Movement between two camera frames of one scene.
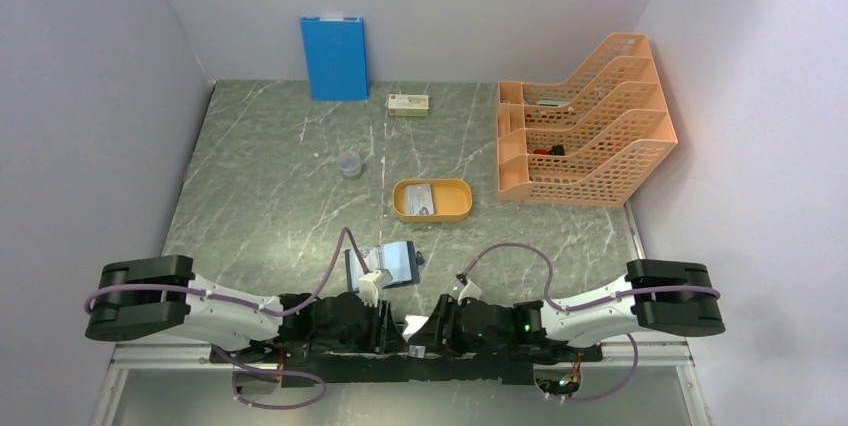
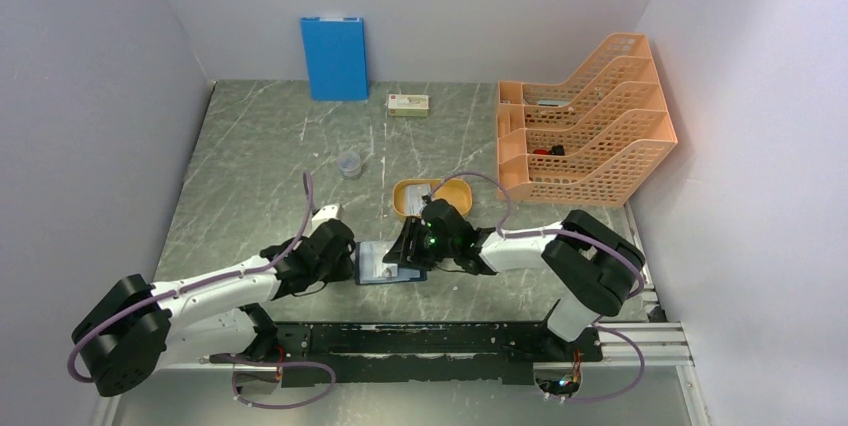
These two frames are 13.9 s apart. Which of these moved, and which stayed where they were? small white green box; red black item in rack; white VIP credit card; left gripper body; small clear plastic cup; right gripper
Moved: left gripper body; right gripper
Stayed: small white green box; red black item in rack; white VIP credit card; small clear plastic cup
